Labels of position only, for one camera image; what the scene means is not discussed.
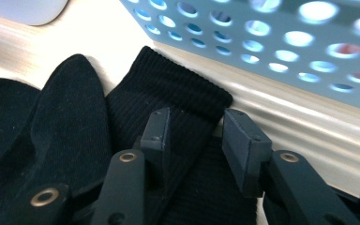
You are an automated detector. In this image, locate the black sock pair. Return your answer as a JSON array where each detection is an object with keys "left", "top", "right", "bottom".
[{"left": 0, "top": 45, "right": 265, "bottom": 225}]

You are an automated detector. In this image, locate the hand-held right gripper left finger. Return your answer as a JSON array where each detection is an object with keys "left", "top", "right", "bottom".
[{"left": 140, "top": 107, "right": 173, "bottom": 190}]

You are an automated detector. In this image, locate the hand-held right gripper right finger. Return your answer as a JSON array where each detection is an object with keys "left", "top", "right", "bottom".
[{"left": 221, "top": 108, "right": 274, "bottom": 199}]

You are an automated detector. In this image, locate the blue perforated plastic basket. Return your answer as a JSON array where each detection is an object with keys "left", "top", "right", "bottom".
[{"left": 119, "top": 0, "right": 360, "bottom": 114}]

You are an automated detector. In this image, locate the white compartment storage box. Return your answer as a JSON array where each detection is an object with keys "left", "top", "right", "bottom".
[{"left": 0, "top": 0, "right": 70, "bottom": 27}]

